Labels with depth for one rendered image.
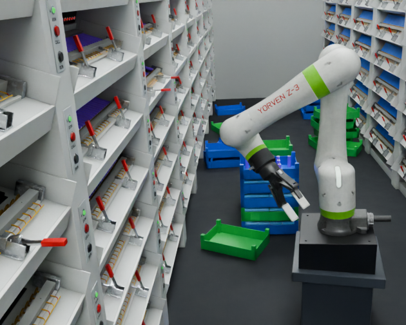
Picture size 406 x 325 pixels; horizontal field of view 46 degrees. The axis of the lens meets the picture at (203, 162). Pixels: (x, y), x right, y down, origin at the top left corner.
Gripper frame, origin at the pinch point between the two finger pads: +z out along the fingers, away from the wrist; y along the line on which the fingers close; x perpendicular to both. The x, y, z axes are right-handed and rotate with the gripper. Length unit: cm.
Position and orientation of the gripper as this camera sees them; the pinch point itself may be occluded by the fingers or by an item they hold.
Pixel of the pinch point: (299, 211)
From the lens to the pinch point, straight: 177.3
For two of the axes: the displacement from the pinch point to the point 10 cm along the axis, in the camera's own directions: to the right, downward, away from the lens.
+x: 8.4, -4.4, 3.2
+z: 5.4, 7.8, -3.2
